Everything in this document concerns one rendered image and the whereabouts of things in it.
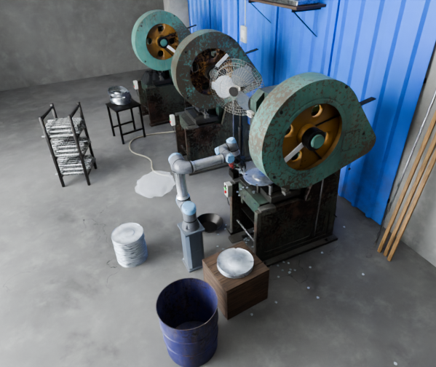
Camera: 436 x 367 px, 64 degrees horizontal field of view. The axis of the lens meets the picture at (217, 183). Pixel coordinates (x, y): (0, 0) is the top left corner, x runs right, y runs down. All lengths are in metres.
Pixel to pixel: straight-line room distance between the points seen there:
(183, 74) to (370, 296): 2.76
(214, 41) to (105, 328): 2.88
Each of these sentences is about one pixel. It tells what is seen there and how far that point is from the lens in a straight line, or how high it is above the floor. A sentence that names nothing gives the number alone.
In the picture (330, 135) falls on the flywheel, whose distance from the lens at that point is 2.74.
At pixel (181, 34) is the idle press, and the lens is 5.66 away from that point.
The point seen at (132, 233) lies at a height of 0.30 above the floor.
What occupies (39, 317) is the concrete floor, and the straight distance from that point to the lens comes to 3.38.
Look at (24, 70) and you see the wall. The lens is 9.08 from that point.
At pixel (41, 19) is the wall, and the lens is 8.88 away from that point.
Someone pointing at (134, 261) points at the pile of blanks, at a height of 0.07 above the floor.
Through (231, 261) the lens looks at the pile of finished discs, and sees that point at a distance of 2.84.
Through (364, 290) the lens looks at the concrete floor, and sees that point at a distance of 3.34.
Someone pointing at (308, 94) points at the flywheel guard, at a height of 1.66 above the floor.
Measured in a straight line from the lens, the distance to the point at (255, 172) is 3.14.
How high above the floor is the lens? 2.46
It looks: 34 degrees down
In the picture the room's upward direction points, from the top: 2 degrees counter-clockwise
